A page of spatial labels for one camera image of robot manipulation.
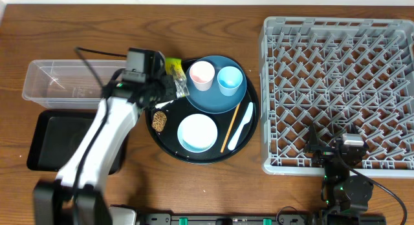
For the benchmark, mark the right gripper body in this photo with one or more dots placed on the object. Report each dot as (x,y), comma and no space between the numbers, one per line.
(323,158)

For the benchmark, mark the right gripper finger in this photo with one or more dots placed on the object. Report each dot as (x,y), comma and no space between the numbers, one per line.
(313,144)
(353,129)

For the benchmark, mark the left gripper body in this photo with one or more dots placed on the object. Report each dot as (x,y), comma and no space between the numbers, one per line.
(163,90)

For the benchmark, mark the yellow foil snack wrapper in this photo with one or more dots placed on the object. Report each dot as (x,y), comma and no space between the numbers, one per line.
(174,68)

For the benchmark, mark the brown walnut cookie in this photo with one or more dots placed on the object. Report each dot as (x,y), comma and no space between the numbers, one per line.
(159,121)

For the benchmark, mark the light blue bowl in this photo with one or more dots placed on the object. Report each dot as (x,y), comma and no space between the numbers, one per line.
(197,133)

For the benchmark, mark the white tissue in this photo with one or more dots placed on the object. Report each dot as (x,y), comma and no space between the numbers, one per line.
(161,105)

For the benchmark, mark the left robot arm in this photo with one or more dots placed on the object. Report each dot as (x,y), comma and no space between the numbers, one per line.
(76,194)

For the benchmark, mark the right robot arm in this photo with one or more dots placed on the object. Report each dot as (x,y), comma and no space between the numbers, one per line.
(346,195)

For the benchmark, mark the grey plastic dishwasher rack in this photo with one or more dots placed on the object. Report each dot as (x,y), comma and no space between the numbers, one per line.
(335,74)

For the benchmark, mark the pink plastic cup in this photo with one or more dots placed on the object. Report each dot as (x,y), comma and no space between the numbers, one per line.
(202,74)

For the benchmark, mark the round black serving tray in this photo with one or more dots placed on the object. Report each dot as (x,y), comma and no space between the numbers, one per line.
(181,108)

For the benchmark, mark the light blue plastic cup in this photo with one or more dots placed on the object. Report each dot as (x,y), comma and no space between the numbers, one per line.
(229,79)

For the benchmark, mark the white plastic knife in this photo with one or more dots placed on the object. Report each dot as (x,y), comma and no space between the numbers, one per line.
(246,119)

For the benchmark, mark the wooden chopstick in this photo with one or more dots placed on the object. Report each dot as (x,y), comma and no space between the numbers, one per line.
(230,128)

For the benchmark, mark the clear plastic bin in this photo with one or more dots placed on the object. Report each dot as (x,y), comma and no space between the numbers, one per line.
(61,84)

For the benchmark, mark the black rectangular tray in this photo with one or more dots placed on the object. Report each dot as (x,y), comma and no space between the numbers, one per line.
(56,138)

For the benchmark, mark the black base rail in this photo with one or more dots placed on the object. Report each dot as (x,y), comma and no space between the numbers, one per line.
(246,220)

